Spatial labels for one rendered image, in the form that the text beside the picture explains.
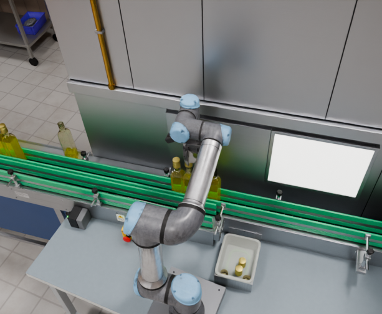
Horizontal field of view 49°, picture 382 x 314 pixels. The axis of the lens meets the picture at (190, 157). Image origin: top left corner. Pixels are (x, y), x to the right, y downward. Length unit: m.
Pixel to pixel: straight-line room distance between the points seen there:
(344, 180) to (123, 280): 1.10
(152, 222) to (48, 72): 3.47
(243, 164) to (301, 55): 0.63
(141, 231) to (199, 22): 0.77
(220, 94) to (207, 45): 0.23
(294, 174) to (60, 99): 2.81
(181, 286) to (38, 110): 2.87
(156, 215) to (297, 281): 0.91
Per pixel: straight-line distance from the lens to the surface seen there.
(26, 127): 4.07
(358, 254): 2.05
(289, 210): 2.04
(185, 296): 1.66
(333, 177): 1.96
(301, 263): 2.09
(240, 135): 1.84
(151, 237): 1.36
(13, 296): 3.06
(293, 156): 1.89
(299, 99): 1.70
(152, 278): 1.63
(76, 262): 2.14
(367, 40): 1.55
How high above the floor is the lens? 2.55
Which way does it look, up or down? 48 degrees down
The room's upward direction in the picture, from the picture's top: 3 degrees counter-clockwise
